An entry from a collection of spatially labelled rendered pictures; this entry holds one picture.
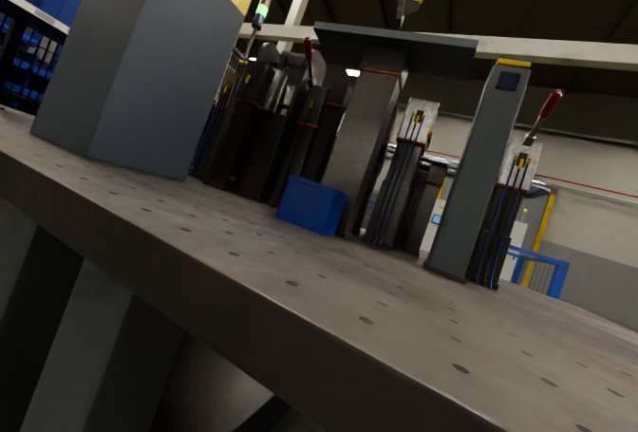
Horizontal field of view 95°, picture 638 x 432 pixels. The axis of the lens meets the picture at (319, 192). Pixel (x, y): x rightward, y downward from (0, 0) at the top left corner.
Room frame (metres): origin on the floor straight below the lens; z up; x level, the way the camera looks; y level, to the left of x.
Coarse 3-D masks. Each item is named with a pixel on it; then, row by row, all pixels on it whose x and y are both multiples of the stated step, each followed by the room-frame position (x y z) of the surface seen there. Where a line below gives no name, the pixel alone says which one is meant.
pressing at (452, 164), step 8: (336, 136) 1.02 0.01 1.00; (392, 152) 0.98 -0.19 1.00; (424, 160) 0.94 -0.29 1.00; (432, 160) 0.91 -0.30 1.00; (440, 160) 0.86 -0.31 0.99; (448, 160) 0.85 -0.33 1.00; (424, 168) 1.04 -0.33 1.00; (456, 168) 0.91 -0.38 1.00; (448, 176) 1.02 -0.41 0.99; (536, 184) 0.77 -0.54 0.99; (544, 184) 0.77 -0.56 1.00; (536, 192) 0.85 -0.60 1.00; (544, 192) 0.82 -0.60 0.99
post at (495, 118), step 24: (504, 72) 0.57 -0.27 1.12; (528, 72) 0.56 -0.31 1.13; (504, 96) 0.57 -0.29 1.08; (480, 120) 0.58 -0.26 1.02; (504, 120) 0.57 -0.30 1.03; (480, 144) 0.58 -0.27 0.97; (504, 144) 0.56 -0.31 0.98; (480, 168) 0.57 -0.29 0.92; (456, 192) 0.58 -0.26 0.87; (480, 192) 0.57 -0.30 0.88; (456, 216) 0.58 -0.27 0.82; (480, 216) 0.56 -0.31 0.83; (456, 240) 0.57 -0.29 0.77; (432, 264) 0.58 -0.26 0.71; (456, 264) 0.57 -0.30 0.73
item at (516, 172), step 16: (512, 144) 0.70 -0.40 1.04; (512, 160) 0.70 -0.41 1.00; (528, 160) 0.68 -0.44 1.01; (512, 176) 0.69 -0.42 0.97; (528, 176) 0.68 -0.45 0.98; (496, 192) 0.71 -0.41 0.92; (512, 192) 0.69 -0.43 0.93; (528, 192) 0.68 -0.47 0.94; (496, 208) 0.71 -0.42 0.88; (512, 208) 0.68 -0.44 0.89; (496, 224) 0.70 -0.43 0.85; (512, 224) 0.69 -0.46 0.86; (480, 240) 0.71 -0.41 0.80; (496, 240) 0.70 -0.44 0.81; (480, 256) 0.70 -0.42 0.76; (496, 256) 0.68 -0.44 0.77; (480, 272) 0.70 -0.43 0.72; (496, 272) 0.69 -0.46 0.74; (496, 288) 0.68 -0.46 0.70
